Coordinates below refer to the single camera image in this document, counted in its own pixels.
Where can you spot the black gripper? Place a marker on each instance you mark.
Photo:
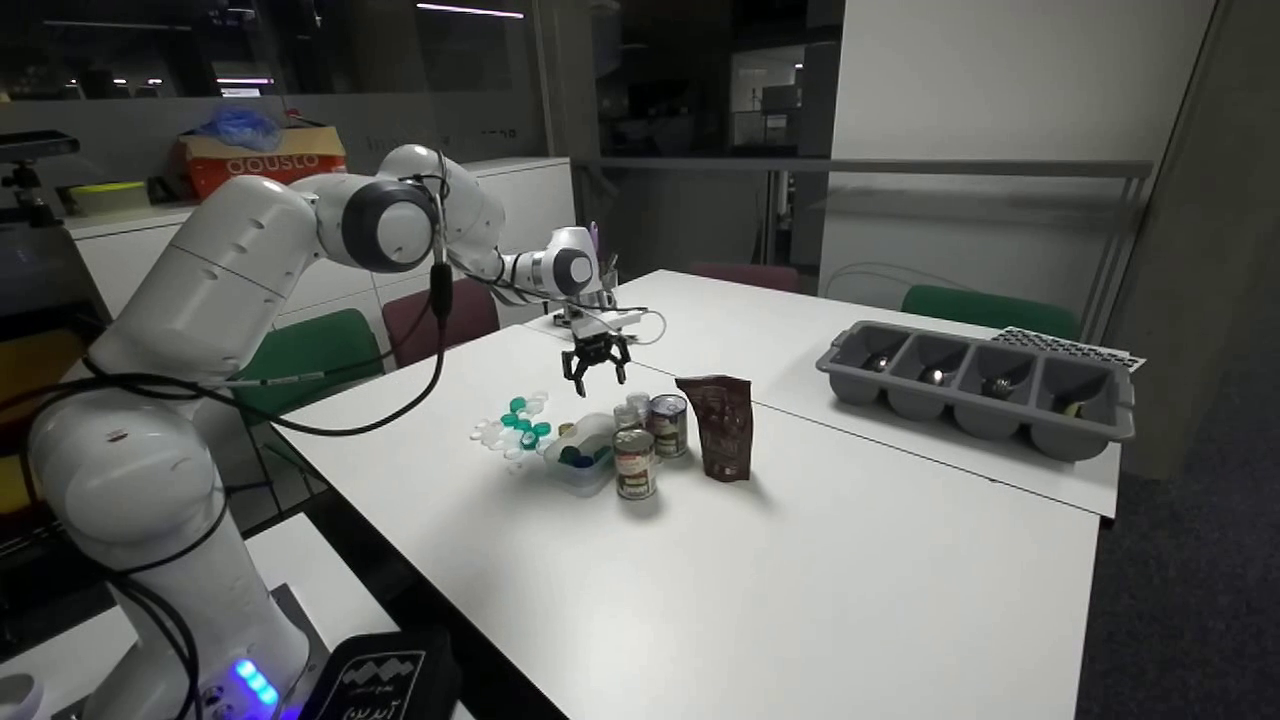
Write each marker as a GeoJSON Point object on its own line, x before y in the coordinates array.
{"type": "Point", "coordinates": [598, 340]}

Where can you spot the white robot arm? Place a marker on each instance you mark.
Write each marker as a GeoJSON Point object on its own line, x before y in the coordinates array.
{"type": "Point", "coordinates": [120, 449]}

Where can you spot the clear plastic container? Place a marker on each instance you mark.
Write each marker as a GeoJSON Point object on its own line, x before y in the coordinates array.
{"type": "Point", "coordinates": [582, 453]}

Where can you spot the rear small tin can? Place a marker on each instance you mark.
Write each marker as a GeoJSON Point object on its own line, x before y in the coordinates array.
{"type": "Point", "coordinates": [668, 421]}

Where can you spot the small tin can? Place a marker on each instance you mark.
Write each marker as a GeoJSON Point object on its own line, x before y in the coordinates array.
{"type": "Point", "coordinates": [632, 467]}
{"type": "Point", "coordinates": [668, 421]}

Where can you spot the front small tin can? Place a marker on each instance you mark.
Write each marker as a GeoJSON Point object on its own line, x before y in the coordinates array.
{"type": "Point", "coordinates": [632, 467]}

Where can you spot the dark red chair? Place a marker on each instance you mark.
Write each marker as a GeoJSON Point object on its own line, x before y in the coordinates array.
{"type": "Point", "coordinates": [412, 329]}

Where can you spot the brown foil pouch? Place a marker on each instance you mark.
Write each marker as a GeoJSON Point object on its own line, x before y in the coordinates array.
{"type": "Point", "coordinates": [727, 427]}

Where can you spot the green chair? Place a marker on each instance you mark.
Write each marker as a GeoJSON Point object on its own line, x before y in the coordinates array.
{"type": "Point", "coordinates": [309, 362]}

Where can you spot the orange box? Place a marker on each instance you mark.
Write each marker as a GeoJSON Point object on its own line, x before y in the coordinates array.
{"type": "Point", "coordinates": [292, 153]}

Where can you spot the black control box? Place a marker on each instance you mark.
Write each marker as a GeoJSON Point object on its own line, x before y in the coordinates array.
{"type": "Point", "coordinates": [386, 679]}

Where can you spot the grey cutlery tray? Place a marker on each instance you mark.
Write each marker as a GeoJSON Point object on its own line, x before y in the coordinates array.
{"type": "Point", "coordinates": [1061, 396]}

